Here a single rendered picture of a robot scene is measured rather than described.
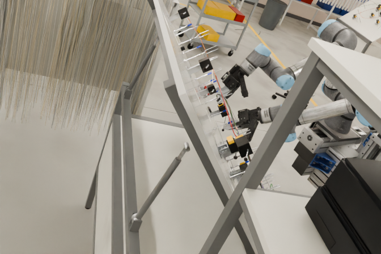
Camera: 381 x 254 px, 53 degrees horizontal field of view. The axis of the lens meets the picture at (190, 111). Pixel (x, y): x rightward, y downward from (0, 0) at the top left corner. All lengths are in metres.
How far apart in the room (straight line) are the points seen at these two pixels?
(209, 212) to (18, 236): 1.22
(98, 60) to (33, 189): 1.01
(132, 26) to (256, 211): 1.62
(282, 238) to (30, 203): 2.07
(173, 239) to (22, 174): 1.52
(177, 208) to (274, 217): 0.92
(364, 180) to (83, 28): 1.78
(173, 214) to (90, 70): 1.10
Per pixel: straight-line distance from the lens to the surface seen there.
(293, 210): 1.00
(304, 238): 0.95
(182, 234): 1.72
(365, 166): 0.94
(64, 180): 2.93
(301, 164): 2.38
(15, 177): 2.90
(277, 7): 8.80
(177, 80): 0.92
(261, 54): 1.90
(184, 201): 1.86
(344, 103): 2.02
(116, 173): 1.86
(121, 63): 2.43
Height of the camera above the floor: 2.02
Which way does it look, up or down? 28 degrees down
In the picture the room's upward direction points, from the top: 23 degrees clockwise
